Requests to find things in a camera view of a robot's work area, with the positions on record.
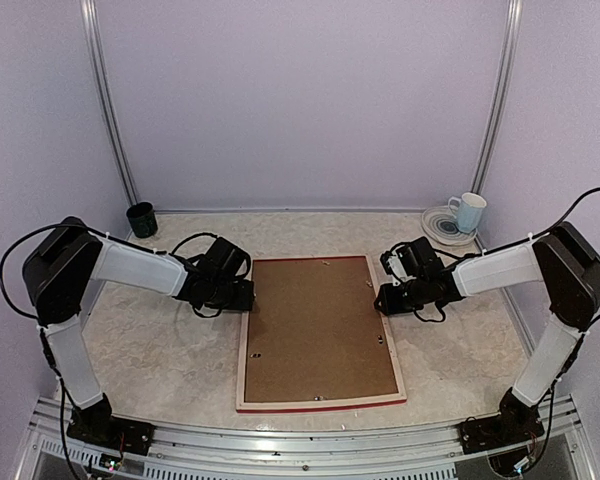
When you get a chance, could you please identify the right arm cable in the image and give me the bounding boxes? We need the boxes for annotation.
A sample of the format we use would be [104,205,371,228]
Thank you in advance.
[429,187,600,341]

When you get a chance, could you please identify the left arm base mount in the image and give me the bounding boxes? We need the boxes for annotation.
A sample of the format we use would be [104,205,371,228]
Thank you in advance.
[67,416,156,456]

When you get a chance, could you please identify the white patterned plate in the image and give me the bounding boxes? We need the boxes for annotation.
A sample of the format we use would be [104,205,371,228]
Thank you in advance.
[420,206,477,247]

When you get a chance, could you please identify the aluminium post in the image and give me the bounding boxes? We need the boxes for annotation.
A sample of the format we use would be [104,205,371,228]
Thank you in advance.
[471,0,523,195]
[79,0,139,206]

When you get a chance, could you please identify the brown cardboard backing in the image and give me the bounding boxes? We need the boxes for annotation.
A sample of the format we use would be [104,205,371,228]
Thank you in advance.
[243,257,400,403]

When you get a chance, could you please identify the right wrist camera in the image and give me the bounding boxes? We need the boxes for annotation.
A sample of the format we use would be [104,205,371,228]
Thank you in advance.
[380,251,408,280]

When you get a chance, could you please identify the right aluminium post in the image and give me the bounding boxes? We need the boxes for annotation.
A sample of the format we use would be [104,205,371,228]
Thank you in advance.
[471,0,523,195]

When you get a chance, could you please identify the red wooden picture frame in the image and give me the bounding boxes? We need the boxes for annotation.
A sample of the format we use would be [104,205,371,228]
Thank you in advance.
[235,253,409,414]

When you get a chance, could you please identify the black cup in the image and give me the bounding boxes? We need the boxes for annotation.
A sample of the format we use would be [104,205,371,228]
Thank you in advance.
[126,201,158,239]

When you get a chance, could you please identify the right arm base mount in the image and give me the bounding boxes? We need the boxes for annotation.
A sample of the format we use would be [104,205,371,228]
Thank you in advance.
[457,415,545,455]

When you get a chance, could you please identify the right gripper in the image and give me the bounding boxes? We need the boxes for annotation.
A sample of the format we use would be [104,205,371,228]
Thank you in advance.
[373,276,428,316]

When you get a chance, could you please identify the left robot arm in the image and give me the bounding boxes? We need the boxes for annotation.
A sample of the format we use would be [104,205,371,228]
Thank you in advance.
[22,216,254,445]

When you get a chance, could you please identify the front aluminium rail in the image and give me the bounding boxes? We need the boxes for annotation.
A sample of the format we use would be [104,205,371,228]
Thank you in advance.
[11,397,599,479]

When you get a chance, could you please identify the left aluminium post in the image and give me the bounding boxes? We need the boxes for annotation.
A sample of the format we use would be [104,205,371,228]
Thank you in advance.
[79,0,139,206]

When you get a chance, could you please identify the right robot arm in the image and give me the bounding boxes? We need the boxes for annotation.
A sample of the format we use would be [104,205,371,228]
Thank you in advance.
[374,220,600,444]

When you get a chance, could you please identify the light blue mug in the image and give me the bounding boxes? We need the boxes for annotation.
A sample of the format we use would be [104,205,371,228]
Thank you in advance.
[447,192,488,234]

